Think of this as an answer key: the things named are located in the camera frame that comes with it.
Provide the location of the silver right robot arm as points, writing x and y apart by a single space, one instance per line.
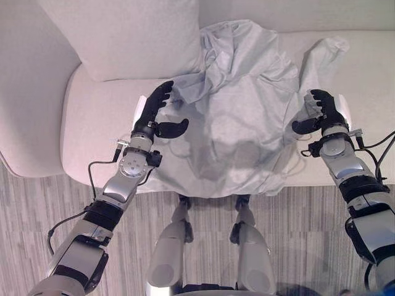
358 185

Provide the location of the silver left robot leg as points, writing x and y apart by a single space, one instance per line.
169 249

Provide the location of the light blue shirt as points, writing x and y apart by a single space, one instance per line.
237 117

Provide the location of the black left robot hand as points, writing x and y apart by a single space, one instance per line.
154 106

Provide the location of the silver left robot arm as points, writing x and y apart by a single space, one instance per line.
111 197

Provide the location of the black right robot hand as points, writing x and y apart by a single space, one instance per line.
327 106

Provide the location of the white sofa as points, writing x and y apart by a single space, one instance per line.
92 101

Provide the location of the white sofa cushion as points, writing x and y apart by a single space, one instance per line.
129 37

